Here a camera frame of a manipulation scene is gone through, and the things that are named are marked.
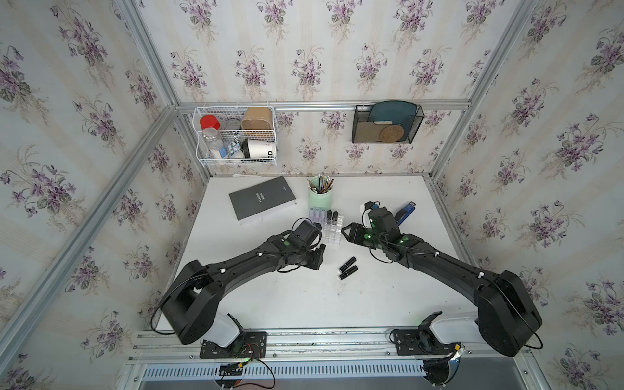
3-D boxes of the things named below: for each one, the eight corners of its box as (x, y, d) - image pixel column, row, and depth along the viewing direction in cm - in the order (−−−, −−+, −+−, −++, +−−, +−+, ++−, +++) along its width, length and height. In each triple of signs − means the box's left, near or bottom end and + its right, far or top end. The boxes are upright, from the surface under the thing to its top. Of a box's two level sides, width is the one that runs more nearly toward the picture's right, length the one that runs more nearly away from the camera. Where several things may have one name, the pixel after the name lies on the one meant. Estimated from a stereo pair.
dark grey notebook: (238, 221, 103) (236, 217, 101) (229, 197, 112) (228, 193, 110) (295, 200, 111) (294, 196, 109) (283, 179, 120) (282, 175, 118)
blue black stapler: (398, 226, 103) (401, 220, 99) (391, 221, 105) (394, 215, 101) (415, 209, 109) (419, 203, 105) (408, 205, 111) (412, 198, 107)
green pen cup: (307, 214, 105) (307, 192, 94) (308, 197, 112) (307, 175, 101) (332, 214, 106) (334, 192, 94) (331, 197, 112) (333, 175, 101)
